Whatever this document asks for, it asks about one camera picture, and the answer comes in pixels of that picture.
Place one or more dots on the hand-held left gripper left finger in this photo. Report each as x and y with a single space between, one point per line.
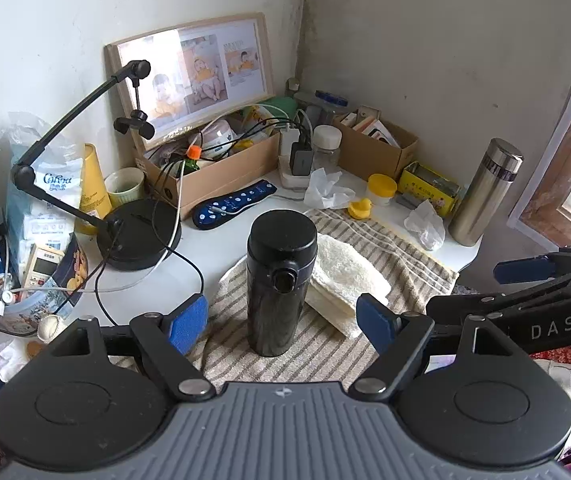
188 322

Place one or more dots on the orange capped bottle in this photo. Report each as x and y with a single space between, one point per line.
194 151

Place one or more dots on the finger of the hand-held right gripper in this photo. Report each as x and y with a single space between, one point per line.
465 307
520 269

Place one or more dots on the white charger plug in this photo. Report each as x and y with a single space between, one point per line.
288 142

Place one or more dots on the wooden photo frame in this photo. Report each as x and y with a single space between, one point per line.
205 70

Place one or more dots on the dark blue cookie packet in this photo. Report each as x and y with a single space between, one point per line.
65 280

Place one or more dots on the yellow lidded jar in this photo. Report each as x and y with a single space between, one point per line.
381 187

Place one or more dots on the small cardboard box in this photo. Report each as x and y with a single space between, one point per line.
365 152

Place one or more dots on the black thermos bottle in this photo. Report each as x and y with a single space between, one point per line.
275 310

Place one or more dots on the white cleaning cloth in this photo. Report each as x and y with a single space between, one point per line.
340 270

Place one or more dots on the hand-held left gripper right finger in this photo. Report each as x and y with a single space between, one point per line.
375 321

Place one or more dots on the yellow rubber duck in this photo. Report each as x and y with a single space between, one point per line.
360 209

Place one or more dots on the green plastic container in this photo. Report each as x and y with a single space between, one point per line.
280 106

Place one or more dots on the striped beige towel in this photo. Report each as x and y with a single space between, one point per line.
325 350

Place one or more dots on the yellow cardboard tube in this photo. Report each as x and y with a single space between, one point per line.
90 180

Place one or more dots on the black charger plug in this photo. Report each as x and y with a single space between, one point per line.
301 160

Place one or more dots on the glass jar white lid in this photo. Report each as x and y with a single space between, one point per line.
326 147

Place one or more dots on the crumpled clear plastic bag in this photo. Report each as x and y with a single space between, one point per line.
425 225

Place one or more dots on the white power strip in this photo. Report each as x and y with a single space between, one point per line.
290 181

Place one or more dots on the white remote control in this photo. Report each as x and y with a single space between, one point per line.
43 266

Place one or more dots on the white tissue pack bag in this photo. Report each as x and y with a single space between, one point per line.
45 210

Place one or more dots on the yellow green tin box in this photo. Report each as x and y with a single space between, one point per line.
430 190

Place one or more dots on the stainless steel thermos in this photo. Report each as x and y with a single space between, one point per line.
485 195

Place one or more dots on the small white ball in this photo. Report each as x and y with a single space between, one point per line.
49 329

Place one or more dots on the wooden window frame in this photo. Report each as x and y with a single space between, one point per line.
565 160

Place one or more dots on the crumpled white tissue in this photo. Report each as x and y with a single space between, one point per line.
325 190

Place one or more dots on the large cardboard box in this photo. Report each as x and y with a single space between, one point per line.
225 175

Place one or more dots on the pale green cup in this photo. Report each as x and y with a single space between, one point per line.
125 187

